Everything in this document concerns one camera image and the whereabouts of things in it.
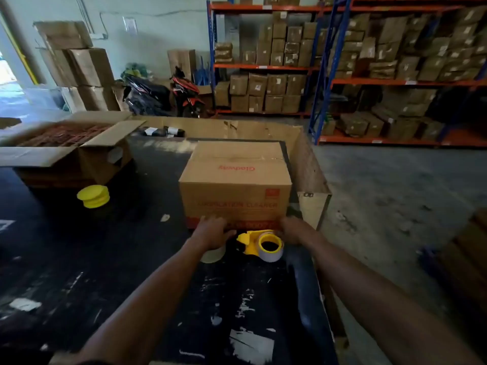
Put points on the large brown cardboard box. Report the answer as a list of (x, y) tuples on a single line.
[(90, 98), (64, 34), (57, 68), (92, 67)]

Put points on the stacks of small shelf boxes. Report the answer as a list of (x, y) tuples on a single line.
[(272, 64)]

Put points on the green bundle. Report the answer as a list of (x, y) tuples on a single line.
[(135, 70)]

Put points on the white wall notice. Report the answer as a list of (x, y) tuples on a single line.
[(130, 25)]

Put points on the wide blue and orange rack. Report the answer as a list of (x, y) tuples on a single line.
[(403, 82)]

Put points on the yellow round plastic cap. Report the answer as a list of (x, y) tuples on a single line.
[(93, 196)]

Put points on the open cardboard box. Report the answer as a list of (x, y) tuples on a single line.
[(68, 150)]

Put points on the brown wooden pallet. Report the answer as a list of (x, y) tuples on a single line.
[(462, 258)]

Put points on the flat cardboard sheet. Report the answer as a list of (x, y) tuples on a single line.
[(243, 129)]

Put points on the narrow blue and orange rack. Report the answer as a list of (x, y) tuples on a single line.
[(262, 66)]

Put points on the upright cardboard box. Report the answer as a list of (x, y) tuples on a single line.
[(182, 62)]

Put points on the pile of copper-coloured parts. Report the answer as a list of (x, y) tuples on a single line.
[(62, 134)]

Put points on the heap of brown shelf packages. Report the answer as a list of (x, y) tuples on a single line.
[(407, 72)]

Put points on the person's left hand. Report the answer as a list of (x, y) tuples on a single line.
[(210, 234)]

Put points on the person's left thumb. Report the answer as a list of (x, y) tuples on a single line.
[(229, 234)]

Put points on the person's right thumb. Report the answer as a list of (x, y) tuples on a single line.
[(283, 234)]

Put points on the clear packing tape roll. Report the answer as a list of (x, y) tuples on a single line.
[(213, 255)]

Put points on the red-printed cardboard box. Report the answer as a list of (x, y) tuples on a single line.
[(236, 178)]

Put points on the yellow tape dispenser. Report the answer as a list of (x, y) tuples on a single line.
[(259, 244)]

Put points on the person's left forearm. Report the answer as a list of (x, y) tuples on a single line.
[(150, 300)]

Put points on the person's right hand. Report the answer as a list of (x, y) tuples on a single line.
[(296, 231)]

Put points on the person's right forearm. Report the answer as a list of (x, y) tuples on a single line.
[(384, 304)]

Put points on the red and black motorcycle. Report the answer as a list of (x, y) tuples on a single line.
[(167, 94)]

